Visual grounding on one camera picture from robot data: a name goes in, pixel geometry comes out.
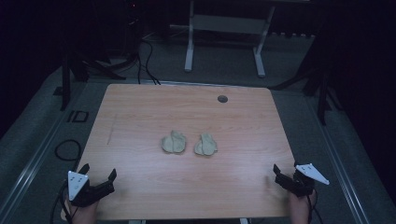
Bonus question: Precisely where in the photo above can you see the black cables on floor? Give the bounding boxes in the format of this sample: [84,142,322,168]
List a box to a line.
[135,38,162,86]

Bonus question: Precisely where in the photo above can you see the person's left hand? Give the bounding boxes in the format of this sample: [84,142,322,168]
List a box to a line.
[63,200,101,224]

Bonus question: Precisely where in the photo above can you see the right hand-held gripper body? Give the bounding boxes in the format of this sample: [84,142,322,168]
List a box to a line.
[274,162,331,198]

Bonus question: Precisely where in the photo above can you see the hand-held gripper black cable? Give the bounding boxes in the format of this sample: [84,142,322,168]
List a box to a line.
[49,181,74,224]
[305,193,325,224]

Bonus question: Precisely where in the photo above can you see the left hand-held gripper black cable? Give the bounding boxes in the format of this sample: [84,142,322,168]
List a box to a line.
[49,181,74,224]

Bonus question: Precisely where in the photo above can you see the white desk frame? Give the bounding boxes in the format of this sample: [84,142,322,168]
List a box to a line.
[169,0,312,78]

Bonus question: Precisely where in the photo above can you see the metal floor rail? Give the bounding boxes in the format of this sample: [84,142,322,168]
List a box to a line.
[0,81,90,218]
[306,92,373,224]

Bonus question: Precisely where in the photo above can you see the person's right hand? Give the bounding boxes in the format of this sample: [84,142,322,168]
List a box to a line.
[287,189,318,224]

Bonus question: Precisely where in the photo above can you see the black metal stand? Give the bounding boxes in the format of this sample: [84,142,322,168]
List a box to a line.
[52,46,139,112]
[269,31,345,126]

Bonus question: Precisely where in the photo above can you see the beige sock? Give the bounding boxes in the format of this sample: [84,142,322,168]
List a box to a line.
[193,133,219,157]
[160,130,188,154]

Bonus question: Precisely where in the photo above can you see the right hand-held gripper black cable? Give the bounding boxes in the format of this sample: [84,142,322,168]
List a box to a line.
[305,193,325,224]

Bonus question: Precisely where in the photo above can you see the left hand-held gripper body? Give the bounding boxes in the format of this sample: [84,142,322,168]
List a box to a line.
[67,170,116,208]

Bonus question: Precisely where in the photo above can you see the black floor cable loop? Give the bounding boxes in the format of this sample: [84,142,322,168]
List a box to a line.
[54,138,83,162]

